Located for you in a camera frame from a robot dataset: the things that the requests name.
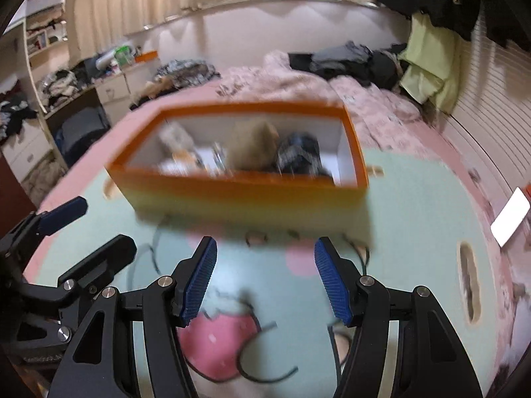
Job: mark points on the patterned clothes pile on bed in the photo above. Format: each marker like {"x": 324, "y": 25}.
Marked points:
{"x": 175, "y": 76}

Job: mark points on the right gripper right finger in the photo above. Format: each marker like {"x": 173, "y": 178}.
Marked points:
{"x": 402, "y": 339}

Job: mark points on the pink crumpled blanket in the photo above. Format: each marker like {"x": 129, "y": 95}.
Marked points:
{"x": 380, "y": 117}

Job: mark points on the smartphone with lit screen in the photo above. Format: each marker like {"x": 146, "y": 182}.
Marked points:
{"x": 511, "y": 217}

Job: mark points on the light green hanging garment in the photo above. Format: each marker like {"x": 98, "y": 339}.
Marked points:
{"x": 434, "y": 58}

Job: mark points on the orange cardboard box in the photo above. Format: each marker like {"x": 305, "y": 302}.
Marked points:
{"x": 253, "y": 199}

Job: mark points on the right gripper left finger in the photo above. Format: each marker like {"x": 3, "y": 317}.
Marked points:
{"x": 127, "y": 335}

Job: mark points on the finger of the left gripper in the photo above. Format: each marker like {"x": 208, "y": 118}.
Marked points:
{"x": 56, "y": 219}

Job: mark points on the pile of dark clothes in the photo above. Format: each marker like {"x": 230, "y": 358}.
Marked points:
{"x": 379, "y": 67}

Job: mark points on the dark blue satin cloth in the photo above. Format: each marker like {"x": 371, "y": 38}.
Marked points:
{"x": 299, "y": 154}

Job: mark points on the brown plush toy keychain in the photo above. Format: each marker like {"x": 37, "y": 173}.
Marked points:
{"x": 252, "y": 146}

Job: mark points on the white desk with drawers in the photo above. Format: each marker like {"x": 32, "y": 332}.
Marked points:
{"x": 112, "y": 93}

